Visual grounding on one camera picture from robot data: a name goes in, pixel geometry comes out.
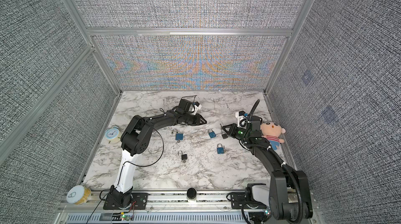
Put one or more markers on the black knob on rail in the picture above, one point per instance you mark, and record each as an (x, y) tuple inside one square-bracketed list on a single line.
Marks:
[(191, 194)]

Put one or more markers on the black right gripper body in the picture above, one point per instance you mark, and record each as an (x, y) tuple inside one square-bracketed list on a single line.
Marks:
[(237, 132)]

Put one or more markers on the small blue alarm clock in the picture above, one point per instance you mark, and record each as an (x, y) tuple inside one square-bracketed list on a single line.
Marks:
[(113, 135)]

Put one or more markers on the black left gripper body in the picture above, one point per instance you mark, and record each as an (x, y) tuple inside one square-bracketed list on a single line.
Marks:
[(191, 119)]

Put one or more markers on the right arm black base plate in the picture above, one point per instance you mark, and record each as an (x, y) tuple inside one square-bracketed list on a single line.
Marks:
[(239, 199)]

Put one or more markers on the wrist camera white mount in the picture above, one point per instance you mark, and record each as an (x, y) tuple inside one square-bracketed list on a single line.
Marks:
[(241, 117), (195, 107)]

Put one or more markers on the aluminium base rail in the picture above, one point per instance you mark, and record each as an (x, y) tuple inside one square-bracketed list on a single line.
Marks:
[(166, 207)]

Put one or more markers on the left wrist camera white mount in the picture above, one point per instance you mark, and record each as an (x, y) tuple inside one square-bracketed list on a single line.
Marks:
[(195, 107)]

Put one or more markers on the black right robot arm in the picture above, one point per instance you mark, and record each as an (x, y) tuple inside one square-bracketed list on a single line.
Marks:
[(288, 195)]

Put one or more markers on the small black padlock front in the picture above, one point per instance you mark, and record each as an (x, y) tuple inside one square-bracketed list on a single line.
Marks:
[(183, 156)]

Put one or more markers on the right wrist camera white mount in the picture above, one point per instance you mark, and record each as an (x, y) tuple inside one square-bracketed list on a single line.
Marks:
[(241, 117)]

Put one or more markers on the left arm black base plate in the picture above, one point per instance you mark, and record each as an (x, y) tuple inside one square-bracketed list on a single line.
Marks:
[(137, 201)]

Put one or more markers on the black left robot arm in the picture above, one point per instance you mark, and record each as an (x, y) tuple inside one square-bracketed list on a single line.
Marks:
[(135, 140)]

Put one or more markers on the pink plush doll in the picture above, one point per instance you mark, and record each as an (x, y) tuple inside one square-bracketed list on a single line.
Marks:
[(272, 132)]

